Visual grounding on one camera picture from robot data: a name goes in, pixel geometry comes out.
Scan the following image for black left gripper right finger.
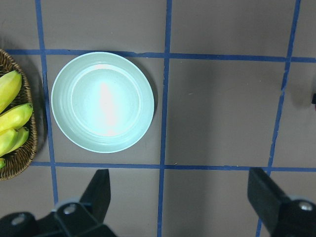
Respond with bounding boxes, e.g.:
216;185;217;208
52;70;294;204
247;168;291;232

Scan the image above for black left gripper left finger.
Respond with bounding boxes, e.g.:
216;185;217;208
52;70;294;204
79;169;110;222

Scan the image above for red strawberry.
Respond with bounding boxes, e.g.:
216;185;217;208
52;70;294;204
311;93;316;110

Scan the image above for light green plate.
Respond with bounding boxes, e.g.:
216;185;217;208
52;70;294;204
51;52;155;154

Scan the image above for brown wicker basket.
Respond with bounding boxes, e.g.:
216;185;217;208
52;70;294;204
0;48;39;181

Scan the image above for yellow banana bunch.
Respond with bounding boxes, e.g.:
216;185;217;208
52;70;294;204
0;71;33;168

